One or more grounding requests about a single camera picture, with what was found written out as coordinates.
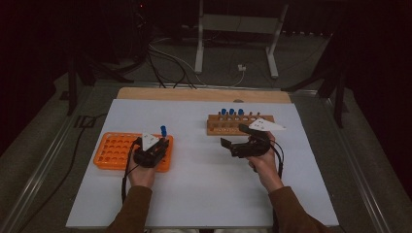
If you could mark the white table mat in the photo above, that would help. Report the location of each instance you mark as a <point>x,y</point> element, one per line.
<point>194,181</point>

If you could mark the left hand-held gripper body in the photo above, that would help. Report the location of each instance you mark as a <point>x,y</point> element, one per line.
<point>149,157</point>

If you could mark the black tripod stand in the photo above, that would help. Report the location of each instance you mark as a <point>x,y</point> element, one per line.
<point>72,87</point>
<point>339,97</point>

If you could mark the person's right hand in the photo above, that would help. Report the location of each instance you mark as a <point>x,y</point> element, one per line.
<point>267,171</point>

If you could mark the wooden test tube rack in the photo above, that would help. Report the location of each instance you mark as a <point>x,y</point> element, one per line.
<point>226,130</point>

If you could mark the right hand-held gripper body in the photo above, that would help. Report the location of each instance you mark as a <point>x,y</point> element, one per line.
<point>254,149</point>

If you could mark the person's left hand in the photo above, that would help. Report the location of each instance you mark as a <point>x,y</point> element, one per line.
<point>142,176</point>

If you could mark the blue-capped glass test tube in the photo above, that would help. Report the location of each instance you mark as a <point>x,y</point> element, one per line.
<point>232,111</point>
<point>223,112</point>
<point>240,112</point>
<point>163,130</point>

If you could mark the orange plastic test tube rack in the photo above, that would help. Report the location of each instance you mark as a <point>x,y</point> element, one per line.
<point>113,152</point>

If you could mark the grey metal stand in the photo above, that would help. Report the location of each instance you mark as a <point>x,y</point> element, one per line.
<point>239,24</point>

